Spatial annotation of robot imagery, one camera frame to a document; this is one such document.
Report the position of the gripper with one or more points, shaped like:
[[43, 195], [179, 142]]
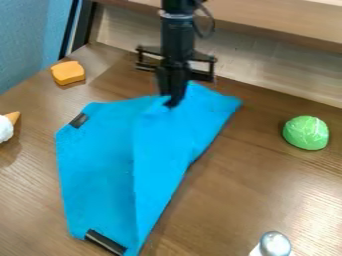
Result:
[[177, 66]]

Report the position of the blue cloth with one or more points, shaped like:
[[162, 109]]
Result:
[[133, 156]]

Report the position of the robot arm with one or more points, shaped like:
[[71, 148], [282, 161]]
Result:
[[177, 30]]

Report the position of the orange toy bread slice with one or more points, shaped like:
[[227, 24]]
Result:
[[67, 72]]

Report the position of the green toy cabbage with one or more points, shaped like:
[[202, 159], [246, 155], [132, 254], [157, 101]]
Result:
[[306, 132]]

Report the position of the toy ice cream cone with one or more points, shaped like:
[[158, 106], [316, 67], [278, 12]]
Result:
[[6, 125]]

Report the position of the silver toy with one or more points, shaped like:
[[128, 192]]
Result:
[[274, 244]]

